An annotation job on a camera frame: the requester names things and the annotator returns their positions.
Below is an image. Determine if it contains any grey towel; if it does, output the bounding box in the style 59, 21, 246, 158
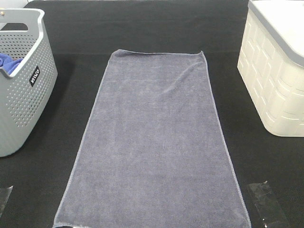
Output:
53, 49, 251, 228

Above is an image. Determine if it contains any blue towel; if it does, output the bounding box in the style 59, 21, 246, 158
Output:
0, 53, 23, 75

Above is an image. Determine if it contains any black label on basket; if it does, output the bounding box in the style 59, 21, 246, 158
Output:
29, 66, 40, 87

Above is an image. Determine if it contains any grey perforated laundry basket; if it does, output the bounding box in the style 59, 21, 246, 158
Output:
0, 9, 58, 157

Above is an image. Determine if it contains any black table cloth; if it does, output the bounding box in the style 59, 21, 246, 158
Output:
0, 0, 304, 228

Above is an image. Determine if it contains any cream woven storage box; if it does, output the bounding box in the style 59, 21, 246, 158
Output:
237, 0, 304, 137

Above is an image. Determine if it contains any right clear tape strip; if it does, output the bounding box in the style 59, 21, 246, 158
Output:
247, 181, 291, 228

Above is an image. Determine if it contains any clear tape strip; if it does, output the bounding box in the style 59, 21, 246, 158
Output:
247, 181, 291, 228
0, 186, 13, 217

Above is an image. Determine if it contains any left clear tape strip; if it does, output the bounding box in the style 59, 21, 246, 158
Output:
0, 186, 13, 217

